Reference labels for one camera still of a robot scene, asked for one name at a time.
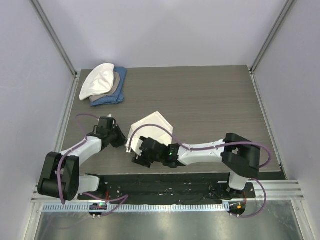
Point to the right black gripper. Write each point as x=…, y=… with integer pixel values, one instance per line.
x=143, y=159

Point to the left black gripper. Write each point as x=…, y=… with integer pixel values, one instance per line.
x=122, y=140

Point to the white cloth napkin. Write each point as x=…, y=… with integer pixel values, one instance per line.
x=153, y=132

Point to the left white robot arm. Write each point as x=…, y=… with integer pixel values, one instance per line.
x=60, y=177

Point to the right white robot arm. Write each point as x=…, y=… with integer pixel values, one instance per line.
x=240, y=155

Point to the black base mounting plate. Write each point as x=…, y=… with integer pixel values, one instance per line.
x=171, y=189

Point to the blue checkered cloth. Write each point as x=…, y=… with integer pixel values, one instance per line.
x=118, y=96

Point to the white folded cloth on pile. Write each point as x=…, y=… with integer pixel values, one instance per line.
x=98, y=82

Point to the grey cloth in pile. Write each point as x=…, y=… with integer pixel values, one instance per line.
x=116, y=83

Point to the white slotted cable duct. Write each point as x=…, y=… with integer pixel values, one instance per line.
x=97, y=207

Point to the left aluminium frame post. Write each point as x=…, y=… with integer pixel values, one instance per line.
x=52, y=34

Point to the aluminium frame post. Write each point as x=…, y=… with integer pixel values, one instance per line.
x=285, y=11
x=52, y=34

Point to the right aluminium frame post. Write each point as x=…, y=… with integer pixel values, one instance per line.
x=285, y=11

